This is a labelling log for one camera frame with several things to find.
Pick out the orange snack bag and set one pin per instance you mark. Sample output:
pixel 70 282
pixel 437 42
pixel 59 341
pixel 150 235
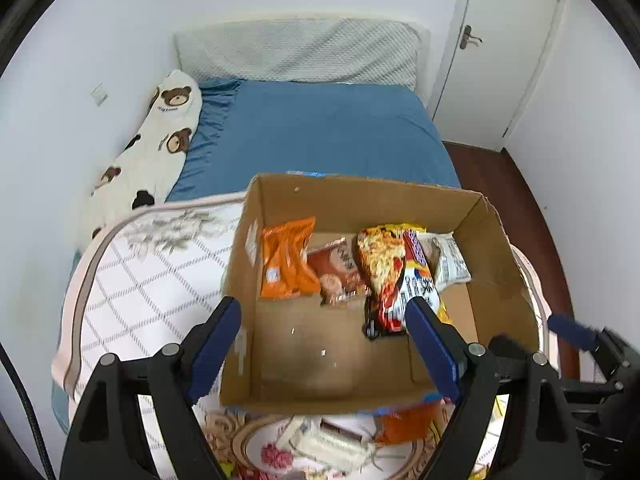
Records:
pixel 407 425
pixel 285 271

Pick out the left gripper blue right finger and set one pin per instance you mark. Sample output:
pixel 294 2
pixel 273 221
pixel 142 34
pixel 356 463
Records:
pixel 441 348

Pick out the blue bed sheet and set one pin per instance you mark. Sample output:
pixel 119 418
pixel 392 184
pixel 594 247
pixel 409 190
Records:
pixel 249 127

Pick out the white wafer snack pack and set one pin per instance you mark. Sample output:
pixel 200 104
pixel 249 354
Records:
pixel 333 446

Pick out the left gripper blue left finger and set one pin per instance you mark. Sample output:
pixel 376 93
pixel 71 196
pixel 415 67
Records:
pixel 207 345

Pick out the white diamond pattern blanket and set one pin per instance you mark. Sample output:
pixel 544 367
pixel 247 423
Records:
pixel 159 273

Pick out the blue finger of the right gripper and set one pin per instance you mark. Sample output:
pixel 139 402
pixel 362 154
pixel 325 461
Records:
pixel 579 336

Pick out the dark red jerky packet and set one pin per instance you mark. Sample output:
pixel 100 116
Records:
pixel 337 271

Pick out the wall socket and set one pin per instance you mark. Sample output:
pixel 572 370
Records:
pixel 99 95

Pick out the grey white snack packet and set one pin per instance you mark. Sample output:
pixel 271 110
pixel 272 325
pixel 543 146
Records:
pixel 445 260

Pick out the bear print long pillow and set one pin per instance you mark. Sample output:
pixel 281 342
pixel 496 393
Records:
pixel 146 170

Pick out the white door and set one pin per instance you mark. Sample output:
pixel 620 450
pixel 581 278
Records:
pixel 481 91

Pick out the yellow red noodle bag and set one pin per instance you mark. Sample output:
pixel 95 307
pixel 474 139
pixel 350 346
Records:
pixel 395 266

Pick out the grey headboard pillow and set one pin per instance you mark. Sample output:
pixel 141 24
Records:
pixel 310 49

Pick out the metal door handle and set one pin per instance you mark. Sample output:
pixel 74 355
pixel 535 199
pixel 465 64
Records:
pixel 468 39

